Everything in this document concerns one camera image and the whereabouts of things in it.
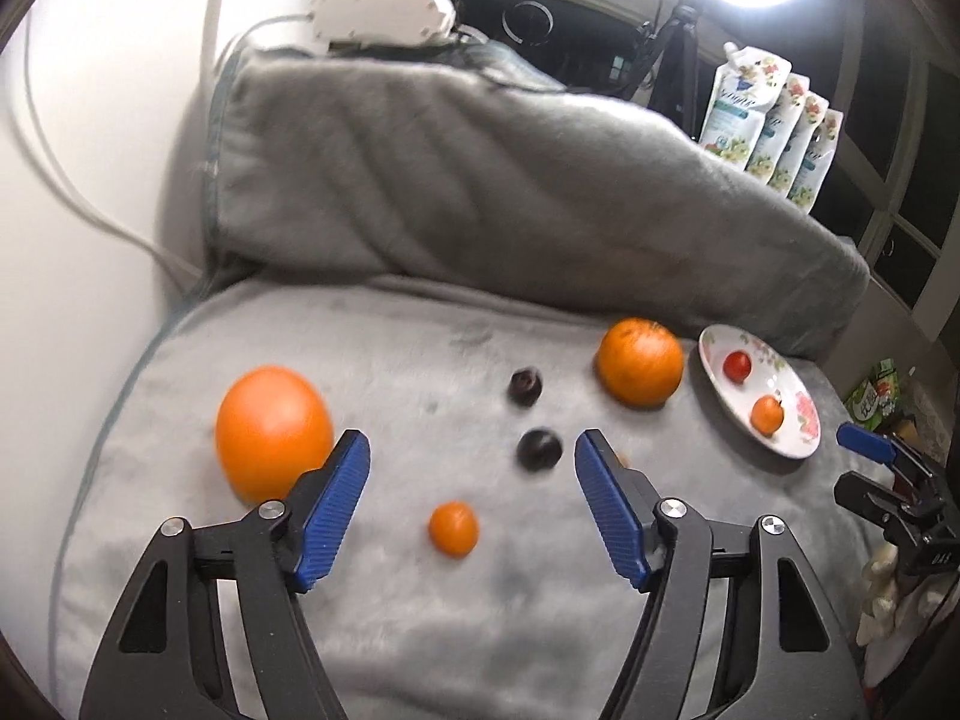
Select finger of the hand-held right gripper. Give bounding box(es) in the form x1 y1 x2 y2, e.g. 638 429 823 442
833 471 912 533
837 422 947 488

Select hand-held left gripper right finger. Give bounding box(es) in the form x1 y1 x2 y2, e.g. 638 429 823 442
574 429 871 720

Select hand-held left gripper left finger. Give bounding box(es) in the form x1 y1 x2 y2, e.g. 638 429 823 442
79 429 371 720

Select white floral plate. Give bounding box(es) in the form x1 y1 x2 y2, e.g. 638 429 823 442
697 324 823 461

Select dark purple plum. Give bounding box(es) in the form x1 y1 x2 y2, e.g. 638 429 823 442
516 427 563 475
508 367 544 410

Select small orange kumquat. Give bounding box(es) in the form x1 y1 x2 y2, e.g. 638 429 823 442
428 501 481 559

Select person's right hand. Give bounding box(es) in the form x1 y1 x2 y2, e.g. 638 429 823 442
857 540 947 647

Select green printed package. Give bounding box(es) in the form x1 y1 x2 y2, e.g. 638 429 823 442
843 358 905 422

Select large smooth orange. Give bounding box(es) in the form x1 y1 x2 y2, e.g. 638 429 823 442
214 364 335 506

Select small tangerine with stem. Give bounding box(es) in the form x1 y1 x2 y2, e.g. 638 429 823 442
750 394 785 437

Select rough-skinned orange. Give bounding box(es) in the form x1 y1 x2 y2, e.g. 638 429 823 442
595 317 686 410

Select grey plush blanket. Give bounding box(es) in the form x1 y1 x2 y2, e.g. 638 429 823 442
45 274 890 720

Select white floral refill pouch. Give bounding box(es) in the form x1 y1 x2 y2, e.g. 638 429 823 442
703 41 790 167
750 75 812 185
776 94 830 200
791 111 845 215

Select blue grey cloth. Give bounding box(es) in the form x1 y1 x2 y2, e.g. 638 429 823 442
450 34 572 92

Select white power strip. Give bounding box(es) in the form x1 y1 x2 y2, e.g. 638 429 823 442
309 0 459 55

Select white cable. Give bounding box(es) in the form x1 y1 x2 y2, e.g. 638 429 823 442
216 9 320 80
6 11 207 282

